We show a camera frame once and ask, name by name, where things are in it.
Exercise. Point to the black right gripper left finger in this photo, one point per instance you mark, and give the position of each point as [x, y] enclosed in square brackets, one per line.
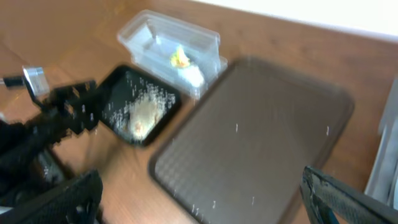
[74, 201]

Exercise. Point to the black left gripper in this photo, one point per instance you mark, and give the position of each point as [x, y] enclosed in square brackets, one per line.
[74, 107]

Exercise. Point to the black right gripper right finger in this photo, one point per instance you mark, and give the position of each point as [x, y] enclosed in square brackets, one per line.
[326, 198]

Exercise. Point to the pile of rice leftovers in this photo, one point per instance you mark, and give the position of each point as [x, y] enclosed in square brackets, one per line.
[143, 112]

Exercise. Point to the green yellow snack wrapper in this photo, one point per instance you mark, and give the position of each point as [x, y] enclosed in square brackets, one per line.
[179, 59]

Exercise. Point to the white tissue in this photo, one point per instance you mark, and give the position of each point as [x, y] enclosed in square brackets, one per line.
[193, 75]

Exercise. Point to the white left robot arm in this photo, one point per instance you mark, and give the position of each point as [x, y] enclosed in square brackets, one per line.
[21, 143]

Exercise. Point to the grey dishwasher rack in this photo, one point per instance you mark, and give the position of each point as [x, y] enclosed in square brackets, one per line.
[382, 183]

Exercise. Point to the black waste tray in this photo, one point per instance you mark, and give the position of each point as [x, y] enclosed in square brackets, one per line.
[140, 105]

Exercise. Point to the dark brown serving tray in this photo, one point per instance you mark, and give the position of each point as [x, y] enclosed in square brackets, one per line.
[240, 154]

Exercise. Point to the clear plastic bin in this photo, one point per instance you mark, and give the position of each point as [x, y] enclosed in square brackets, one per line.
[151, 38]

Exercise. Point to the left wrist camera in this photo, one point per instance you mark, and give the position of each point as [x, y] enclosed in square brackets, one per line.
[36, 80]

